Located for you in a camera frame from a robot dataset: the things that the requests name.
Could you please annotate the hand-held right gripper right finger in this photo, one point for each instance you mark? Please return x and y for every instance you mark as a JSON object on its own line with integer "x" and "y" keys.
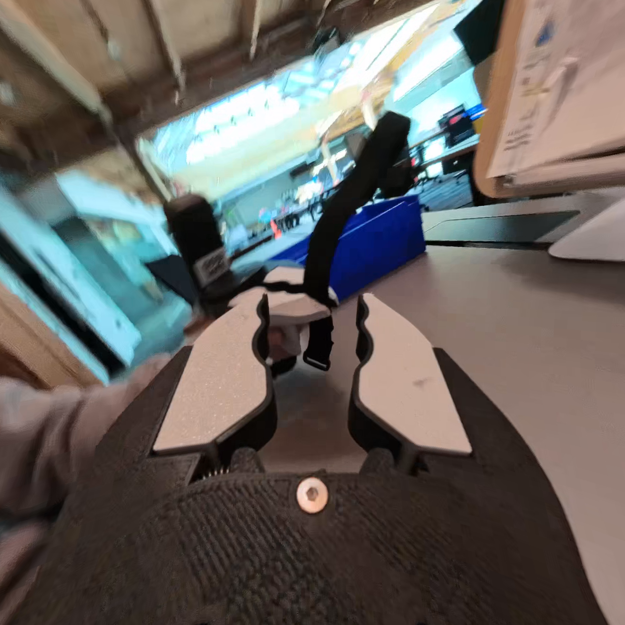
{"x": 405, "y": 385}

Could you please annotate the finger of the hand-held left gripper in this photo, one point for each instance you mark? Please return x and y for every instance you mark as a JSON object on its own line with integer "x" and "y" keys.
{"x": 293, "y": 311}
{"x": 285, "y": 276}

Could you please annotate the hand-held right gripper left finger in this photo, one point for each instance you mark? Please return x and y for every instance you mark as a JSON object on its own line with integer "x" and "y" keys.
{"x": 215, "y": 385}

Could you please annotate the blue storage bin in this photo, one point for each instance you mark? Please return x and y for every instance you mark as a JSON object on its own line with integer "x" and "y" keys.
{"x": 381, "y": 244}

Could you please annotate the person's left forearm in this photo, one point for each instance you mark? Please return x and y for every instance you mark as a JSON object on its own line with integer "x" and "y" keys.
{"x": 49, "y": 429}

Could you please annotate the grey desk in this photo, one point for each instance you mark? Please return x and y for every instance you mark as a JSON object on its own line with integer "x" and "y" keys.
{"x": 512, "y": 366}

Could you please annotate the wooden document stand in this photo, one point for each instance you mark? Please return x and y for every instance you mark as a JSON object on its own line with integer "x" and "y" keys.
{"x": 483, "y": 146}

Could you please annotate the black panel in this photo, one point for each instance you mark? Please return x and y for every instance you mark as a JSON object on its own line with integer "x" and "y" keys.
{"x": 481, "y": 29}

